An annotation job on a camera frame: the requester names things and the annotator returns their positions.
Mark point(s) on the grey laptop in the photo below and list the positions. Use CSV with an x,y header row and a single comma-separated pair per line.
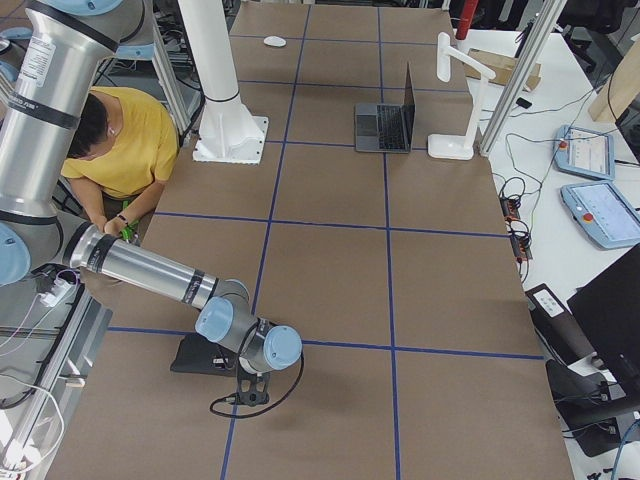
x,y
386,128

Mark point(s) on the black mouse pad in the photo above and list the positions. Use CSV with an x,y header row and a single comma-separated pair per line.
x,y
198,355

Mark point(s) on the white computer mouse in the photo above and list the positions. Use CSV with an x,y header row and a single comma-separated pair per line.
x,y
275,41

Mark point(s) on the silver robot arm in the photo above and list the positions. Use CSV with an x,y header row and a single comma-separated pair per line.
x,y
69,40

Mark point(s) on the black power strip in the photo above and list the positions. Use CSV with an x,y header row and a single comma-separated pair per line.
x,y
517,230

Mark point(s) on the person in yellow shirt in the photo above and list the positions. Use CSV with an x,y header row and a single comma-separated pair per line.
x,y
121,157

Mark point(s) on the cardboard box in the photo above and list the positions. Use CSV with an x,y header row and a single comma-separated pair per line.
x,y
503,66

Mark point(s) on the upper blue teach pendant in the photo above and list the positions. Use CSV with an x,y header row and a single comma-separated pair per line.
x,y
584,152

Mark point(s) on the blue teach pendant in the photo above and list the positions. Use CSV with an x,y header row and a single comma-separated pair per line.
x,y
603,213
584,152

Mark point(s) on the red cylinder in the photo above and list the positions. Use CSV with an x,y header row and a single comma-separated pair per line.
x,y
466,19

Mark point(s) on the lower blue teach pendant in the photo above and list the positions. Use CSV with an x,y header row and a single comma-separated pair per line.
x,y
603,213

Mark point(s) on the black monitor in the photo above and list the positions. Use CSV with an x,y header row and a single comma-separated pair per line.
x,y
607,311

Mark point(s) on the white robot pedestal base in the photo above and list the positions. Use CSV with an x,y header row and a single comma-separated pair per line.
x,y
228,132

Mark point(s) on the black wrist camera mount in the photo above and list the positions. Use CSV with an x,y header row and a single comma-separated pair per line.
x,y
252,389

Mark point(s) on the aluminium frame post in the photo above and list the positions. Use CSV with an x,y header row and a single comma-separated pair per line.
x,y
533,46

